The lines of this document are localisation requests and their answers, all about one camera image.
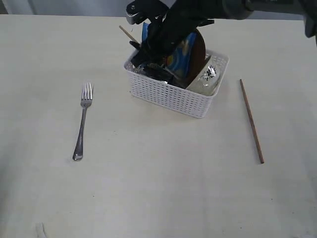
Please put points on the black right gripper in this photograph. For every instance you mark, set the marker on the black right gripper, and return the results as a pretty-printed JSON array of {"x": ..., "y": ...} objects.
[{"x": 165, "y": 34}]

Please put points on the blue Lays chips bag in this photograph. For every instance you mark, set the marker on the blue Lays chips bag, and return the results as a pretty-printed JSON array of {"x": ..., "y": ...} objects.
[{"x": 178, "y": 62}]

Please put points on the brown wooden chopstick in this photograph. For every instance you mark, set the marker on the brown wooden chopstick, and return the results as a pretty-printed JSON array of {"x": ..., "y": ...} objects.
[
  {"x": 132, "y": 39},
  {"x": 252, "y": 124}
]

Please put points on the dark brown round plate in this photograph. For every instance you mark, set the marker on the dark brown round plate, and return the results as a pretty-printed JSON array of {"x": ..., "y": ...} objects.
[{"x": 197, "y": 58}]

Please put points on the white plastic perforated basket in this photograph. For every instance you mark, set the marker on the white plastic perforated basket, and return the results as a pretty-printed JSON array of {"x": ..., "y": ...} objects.
[{"x": 171, "y": 97}]

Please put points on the silver metal fork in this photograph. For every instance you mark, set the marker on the silver metal fork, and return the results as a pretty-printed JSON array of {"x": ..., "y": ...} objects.
[{"x": 86, "y": 102}]

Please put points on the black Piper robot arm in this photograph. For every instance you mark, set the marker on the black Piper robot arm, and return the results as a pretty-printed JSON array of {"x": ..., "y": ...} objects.
[{"x": 170, "y": 25}]

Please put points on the stainless steel cup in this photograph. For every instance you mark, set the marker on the stainless steel cup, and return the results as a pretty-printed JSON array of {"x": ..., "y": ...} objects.
[{"x": 142, "y": 69}]

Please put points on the white patterned ceramic bowl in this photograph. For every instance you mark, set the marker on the white patterned ceramic bowl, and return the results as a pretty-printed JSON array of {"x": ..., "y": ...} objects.
[{"x": 206, "y": 80}]

